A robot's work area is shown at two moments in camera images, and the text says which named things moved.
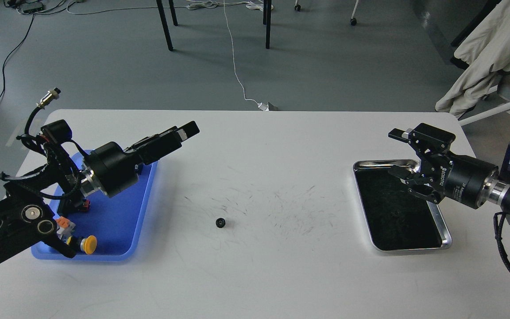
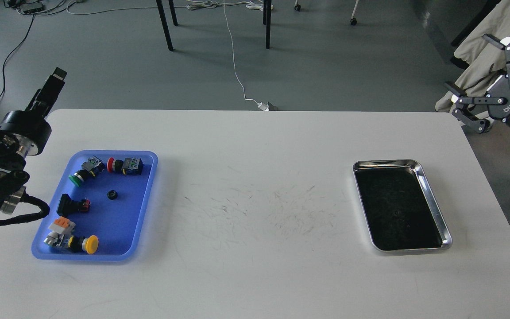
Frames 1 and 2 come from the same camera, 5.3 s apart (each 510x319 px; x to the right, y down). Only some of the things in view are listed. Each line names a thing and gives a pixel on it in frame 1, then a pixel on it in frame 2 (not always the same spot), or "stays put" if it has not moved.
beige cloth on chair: [504, 37] stays put
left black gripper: [114, 170] to [32, 131]
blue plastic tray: [118, 223] stays put
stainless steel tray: [397, 218] stays put
